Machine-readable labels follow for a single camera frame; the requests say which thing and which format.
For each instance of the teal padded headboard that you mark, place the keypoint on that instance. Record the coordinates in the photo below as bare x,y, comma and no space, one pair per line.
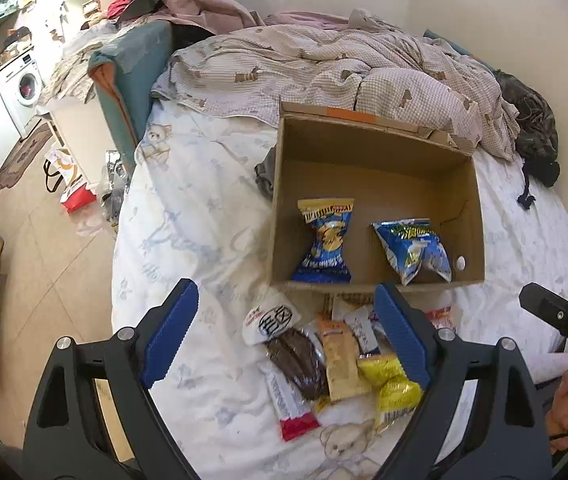
129,75

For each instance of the beige snack packet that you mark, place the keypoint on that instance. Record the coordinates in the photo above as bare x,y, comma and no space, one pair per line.
346,302

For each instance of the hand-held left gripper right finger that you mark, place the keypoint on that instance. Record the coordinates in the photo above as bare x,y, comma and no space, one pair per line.
401,332

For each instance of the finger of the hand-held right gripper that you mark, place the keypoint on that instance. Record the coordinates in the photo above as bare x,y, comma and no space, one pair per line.
558,315

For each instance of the beige cracker packet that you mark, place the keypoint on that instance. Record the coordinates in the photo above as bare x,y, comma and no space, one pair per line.
343,360

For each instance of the white wrapper with red end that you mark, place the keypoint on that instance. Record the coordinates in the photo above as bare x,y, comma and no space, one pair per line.
289,405

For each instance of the white washing machine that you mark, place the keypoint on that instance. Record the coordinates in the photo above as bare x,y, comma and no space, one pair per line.
21,85

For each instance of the brown chocolate cake packet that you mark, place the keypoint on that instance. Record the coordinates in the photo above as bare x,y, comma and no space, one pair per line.
299,362

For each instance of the grey cloth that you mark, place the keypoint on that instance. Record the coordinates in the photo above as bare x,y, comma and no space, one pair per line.
266,172

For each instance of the yellow and blue snack packet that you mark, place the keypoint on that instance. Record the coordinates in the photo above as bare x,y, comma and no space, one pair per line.
326,240

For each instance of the dark camouflage clothing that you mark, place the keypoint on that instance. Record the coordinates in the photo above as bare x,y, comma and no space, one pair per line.
531,120

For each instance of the brown patterned floor rug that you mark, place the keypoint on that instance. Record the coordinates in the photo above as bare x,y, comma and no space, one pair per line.
21,152

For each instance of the checkered bear print quilt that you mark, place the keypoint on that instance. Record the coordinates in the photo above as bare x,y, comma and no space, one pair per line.
324,67

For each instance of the person's right hand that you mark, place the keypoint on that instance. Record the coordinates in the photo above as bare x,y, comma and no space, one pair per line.
562,410

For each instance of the white bedside cabinet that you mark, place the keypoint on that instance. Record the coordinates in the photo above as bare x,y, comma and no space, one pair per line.
74,120

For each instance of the brown cardboard box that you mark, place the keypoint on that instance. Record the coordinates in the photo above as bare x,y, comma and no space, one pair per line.
378,180

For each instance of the clear plastic bottle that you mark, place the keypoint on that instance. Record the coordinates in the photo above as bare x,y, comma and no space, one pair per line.
114,185

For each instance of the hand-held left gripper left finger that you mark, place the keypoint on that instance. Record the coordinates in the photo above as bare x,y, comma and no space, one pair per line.
171,330

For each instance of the white bear print bed sheet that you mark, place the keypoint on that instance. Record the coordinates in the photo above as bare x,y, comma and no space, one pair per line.
189,210

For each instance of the red and white shopping bag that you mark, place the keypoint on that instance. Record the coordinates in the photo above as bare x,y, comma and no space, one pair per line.
69,180

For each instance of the white cartoon snack packet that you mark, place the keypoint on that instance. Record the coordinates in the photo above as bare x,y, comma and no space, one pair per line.
361,330

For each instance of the white round packet black print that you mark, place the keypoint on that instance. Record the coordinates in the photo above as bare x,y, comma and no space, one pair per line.
271,322

